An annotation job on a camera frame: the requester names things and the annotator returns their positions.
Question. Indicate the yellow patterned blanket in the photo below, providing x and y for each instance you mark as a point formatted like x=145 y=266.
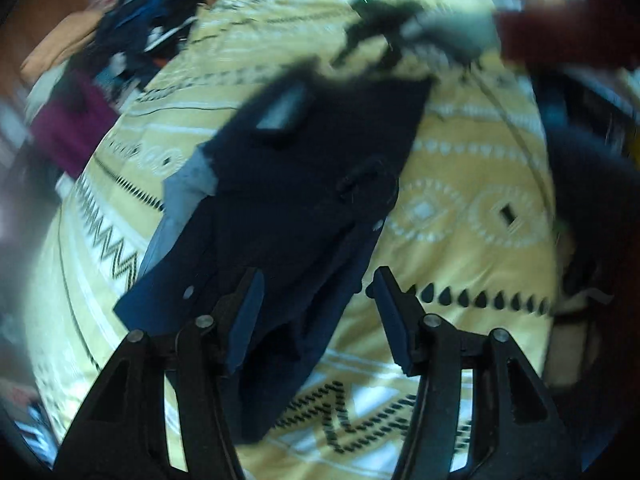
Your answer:
x=450 y=170

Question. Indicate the dark navy pants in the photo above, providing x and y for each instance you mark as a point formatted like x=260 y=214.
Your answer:
x=310 y=170

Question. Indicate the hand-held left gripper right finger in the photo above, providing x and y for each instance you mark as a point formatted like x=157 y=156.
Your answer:
x=392 y=320

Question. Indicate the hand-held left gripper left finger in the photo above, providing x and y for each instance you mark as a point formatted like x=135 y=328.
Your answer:
x=247 y=310

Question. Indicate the dark cloth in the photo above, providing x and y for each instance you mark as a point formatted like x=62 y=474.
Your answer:
x=595 y=180

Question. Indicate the orange cloth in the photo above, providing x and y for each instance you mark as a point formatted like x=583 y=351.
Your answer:
x=60 y=42

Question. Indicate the maroon cloth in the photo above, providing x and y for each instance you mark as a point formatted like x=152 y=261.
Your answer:
x=70 y=125

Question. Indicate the pile of dark clothes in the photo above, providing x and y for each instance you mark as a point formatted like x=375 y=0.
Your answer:
x=150 y=15

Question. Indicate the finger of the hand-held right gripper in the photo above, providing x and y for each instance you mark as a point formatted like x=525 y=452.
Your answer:
x=352 y=45
x=392 y=55

